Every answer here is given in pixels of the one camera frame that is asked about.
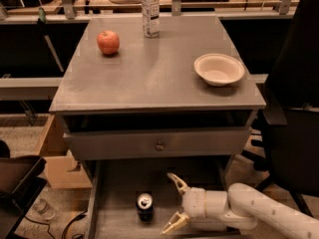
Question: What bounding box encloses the red apple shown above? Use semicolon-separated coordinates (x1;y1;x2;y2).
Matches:
97;31;120;55

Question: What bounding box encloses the grey top drawer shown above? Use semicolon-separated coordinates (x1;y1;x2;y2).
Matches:
64;126;250;160

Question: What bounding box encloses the clear plastic cup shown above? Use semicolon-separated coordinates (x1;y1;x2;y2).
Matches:
33;198;56;221

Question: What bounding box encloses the black office chair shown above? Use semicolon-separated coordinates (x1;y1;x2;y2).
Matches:
242;0;319;215

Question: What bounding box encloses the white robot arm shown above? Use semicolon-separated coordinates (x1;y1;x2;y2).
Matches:
161;172;319;239

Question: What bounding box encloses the grey metal drawer cabinet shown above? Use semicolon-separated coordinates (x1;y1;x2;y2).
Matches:
50;15;265;238

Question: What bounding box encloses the black floor cable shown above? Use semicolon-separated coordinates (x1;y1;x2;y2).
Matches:
24;210;88;239

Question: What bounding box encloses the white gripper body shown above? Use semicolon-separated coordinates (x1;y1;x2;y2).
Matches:
182;187;205;220

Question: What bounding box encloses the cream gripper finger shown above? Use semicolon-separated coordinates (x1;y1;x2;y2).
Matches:
167;172;189;195
161;211;190;235

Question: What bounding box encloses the cardboard box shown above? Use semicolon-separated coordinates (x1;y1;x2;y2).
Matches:
35;115;92;189

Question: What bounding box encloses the dark pepsi soda can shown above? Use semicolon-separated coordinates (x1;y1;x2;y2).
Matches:
136;192;154;222

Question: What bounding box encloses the black bin on floor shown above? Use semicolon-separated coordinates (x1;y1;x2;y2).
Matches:
0;140;46;239

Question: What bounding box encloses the white paper bowl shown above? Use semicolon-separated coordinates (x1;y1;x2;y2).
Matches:
193;54;245;87

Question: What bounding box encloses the grey open middle drawer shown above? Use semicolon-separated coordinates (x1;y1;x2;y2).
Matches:
90;156;253;239

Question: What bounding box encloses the clear plastic water bottle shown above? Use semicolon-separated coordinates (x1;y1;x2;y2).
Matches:
142;0;160;38

